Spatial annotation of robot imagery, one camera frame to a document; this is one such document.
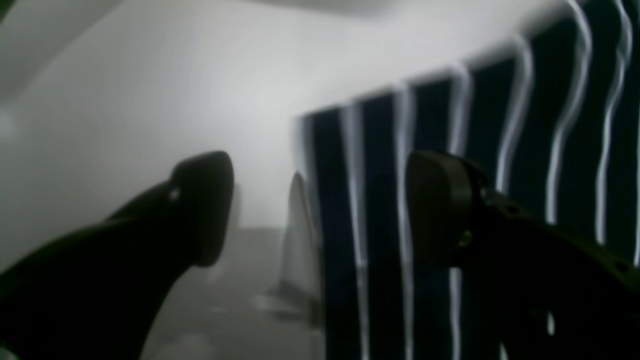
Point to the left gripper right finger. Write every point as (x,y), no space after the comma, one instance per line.
(552,295)

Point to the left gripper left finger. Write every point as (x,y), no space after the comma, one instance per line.
(95,293)

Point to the navy white striped t-shirt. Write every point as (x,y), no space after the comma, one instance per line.
(552,121)

